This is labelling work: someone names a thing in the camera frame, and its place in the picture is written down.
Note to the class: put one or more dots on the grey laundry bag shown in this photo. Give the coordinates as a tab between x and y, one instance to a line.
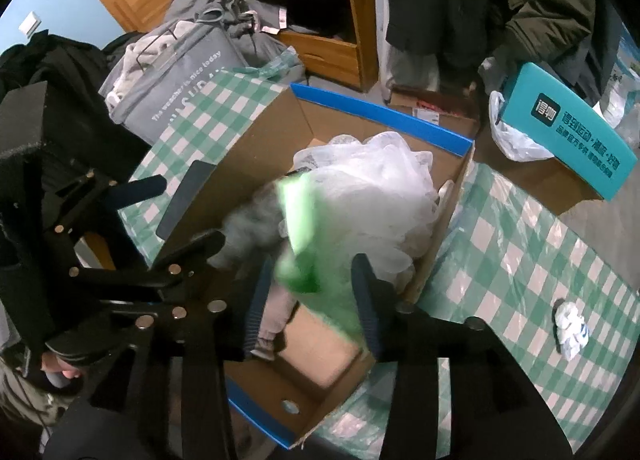
190	75

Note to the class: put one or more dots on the blue cardboard box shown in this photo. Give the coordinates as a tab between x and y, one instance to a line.
325	355

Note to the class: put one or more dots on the black hanging jacket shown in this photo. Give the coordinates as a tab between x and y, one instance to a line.
430	5

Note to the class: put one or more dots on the clear green plastic bag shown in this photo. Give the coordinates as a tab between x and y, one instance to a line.
277	65

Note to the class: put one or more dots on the dark olive hanging jacket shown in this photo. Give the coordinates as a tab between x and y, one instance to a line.
550	0

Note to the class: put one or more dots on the large brown cardboard box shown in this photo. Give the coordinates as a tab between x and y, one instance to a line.
540	185

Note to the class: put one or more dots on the black coat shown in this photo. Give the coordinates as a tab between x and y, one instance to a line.
75	60

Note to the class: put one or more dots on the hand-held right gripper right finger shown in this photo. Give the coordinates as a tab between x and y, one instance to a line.
368	312

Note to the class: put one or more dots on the white plastic bag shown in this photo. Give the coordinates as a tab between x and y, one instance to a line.
515	143

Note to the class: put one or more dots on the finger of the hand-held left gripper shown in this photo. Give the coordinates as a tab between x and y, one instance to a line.
186	200
142	188

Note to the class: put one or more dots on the person's left hand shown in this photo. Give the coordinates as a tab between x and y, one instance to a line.
55	368

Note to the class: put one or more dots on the light grey hanging pants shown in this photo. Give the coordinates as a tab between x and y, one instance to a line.
410	70

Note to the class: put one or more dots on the pale pink sock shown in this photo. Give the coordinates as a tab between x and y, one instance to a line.
275	320

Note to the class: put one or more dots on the small white crumpled cloth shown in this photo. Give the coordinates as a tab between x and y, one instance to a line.
572	330

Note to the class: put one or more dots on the light green cloth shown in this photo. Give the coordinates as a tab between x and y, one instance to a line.
300	220

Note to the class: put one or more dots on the green checkered tablecloth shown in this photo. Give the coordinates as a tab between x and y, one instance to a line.
510	260

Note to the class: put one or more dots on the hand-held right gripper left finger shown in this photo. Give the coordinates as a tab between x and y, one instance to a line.
257	312

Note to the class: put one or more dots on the teal box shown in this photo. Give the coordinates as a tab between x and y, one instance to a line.
530	85

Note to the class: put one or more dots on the small labelled cardboard box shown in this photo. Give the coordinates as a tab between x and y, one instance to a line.
450	110

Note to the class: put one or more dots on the white mesh bath sponge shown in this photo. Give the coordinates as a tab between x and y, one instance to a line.
370	190

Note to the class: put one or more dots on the grey sock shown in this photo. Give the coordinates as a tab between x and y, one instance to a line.
250	230

